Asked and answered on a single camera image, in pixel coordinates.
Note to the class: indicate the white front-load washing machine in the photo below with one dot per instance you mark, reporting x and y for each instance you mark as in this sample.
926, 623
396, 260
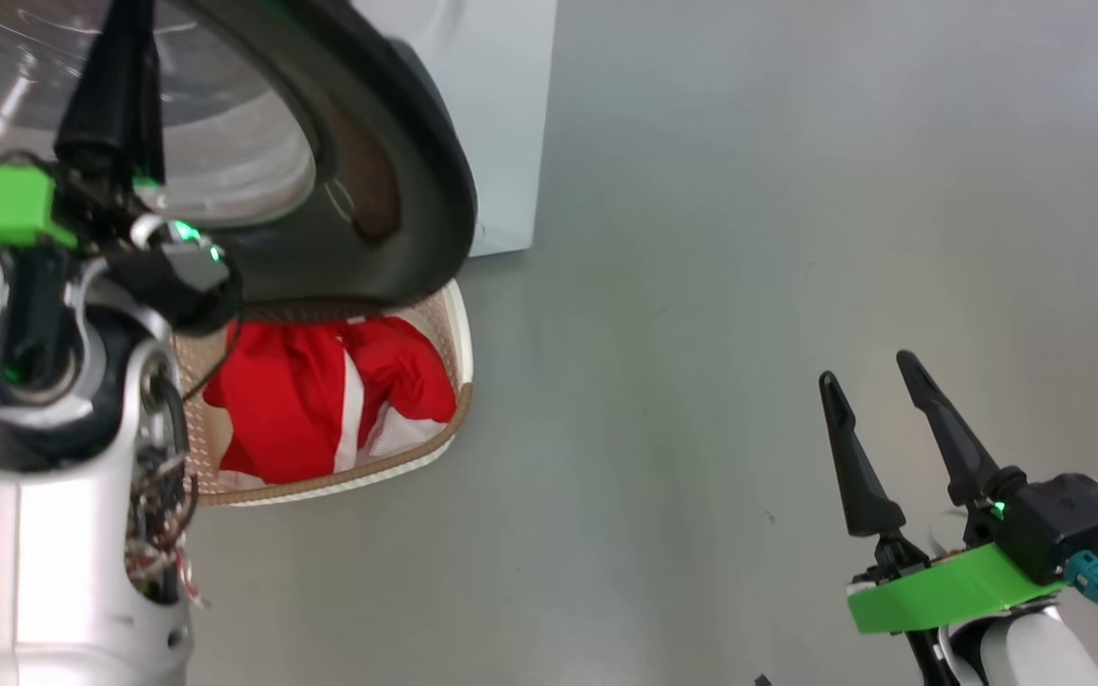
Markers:
501, 114

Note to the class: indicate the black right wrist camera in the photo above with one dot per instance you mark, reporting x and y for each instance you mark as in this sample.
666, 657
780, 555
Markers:
1054, 524

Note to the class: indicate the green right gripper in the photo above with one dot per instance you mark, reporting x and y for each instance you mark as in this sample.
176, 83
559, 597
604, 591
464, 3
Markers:
940, 591

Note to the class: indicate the cream perforated laundry basket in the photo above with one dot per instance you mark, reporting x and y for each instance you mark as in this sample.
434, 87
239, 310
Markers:
320, 491

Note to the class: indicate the black round glass washer door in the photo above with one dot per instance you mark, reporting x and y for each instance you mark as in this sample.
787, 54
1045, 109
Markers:
396, 191

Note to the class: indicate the red white garment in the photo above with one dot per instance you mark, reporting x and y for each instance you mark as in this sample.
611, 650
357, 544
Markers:
282, 400

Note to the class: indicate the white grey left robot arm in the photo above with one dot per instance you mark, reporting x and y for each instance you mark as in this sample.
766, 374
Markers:
34, 572

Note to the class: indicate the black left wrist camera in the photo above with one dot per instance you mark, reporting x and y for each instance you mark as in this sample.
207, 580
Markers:
177, 281

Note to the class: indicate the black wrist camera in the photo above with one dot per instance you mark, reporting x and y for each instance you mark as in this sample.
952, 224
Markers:
177, 281
1054, 524

